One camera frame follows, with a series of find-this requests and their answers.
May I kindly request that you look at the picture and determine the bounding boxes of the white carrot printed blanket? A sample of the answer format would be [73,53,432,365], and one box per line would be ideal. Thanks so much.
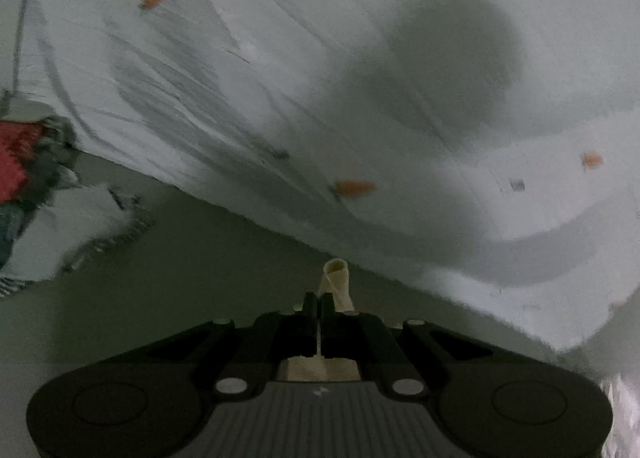
[15,0,640,355]

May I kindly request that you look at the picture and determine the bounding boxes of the cream cloth garment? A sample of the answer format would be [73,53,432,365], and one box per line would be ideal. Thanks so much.
[287,258,362,382]

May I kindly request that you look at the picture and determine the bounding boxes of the white garment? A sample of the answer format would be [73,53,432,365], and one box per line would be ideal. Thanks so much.
[9,183,142,283]

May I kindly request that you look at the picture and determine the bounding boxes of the red garment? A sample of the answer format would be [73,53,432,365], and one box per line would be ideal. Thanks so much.
[0,120,47,205]

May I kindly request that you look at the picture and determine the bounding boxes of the grey green garment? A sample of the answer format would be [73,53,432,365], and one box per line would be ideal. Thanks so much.
[25,117,82,215]

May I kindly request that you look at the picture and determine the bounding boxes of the grey bed sheet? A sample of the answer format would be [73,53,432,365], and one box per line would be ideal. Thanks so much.
[0,152,613,458]

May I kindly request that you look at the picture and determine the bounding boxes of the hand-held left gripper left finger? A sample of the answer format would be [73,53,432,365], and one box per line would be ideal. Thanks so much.
[114,291,321,397]

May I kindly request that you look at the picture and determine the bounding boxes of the grey white striped cloth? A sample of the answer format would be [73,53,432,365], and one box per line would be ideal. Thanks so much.
[0,205,157,297]

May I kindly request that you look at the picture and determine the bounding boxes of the blue jeans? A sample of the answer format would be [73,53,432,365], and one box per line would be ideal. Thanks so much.
[0,205,27,269]

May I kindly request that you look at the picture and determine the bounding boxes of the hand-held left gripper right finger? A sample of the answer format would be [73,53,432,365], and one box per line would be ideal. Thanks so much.
[320,292,533,398]

